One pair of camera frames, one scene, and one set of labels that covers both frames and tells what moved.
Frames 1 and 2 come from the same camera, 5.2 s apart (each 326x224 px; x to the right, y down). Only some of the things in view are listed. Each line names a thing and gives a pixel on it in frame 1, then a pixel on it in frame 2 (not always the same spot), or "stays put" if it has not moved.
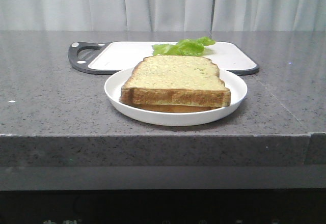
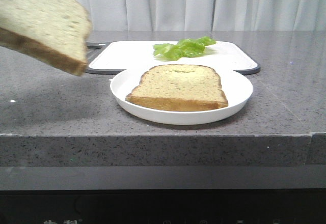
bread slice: (176, 80) -> (46, 21)
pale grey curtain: (163, 5) stays put
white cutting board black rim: (96, 58) stays put
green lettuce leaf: (185, 47) stays put
